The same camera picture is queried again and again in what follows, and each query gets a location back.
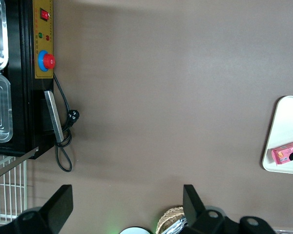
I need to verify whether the light oval wicker basket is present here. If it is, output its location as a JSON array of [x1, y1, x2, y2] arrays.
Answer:
[[156, 206, 187, 234]]

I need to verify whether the pink snack packet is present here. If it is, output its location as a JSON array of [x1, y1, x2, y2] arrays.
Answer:
[[271, 140, 293, 167]]

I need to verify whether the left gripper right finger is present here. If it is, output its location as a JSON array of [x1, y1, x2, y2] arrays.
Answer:
[[182, 184, 277, 234]]

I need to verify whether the black sealing machine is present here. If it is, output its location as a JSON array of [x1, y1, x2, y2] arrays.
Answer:
[[0, 0, 65, 160]]

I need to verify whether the cream plastic tray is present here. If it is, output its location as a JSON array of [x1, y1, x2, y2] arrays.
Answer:
[[261, 96, 293, 176]]

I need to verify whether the black power cable with plug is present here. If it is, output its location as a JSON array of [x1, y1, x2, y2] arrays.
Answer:
[[53, 73, 81, 173]]

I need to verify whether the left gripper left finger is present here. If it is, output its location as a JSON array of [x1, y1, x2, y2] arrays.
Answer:
[[0, 184, 74, 234]]

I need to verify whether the aluminium foil tray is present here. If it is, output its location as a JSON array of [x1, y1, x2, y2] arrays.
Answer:
[[171, 216, 188, 234]]

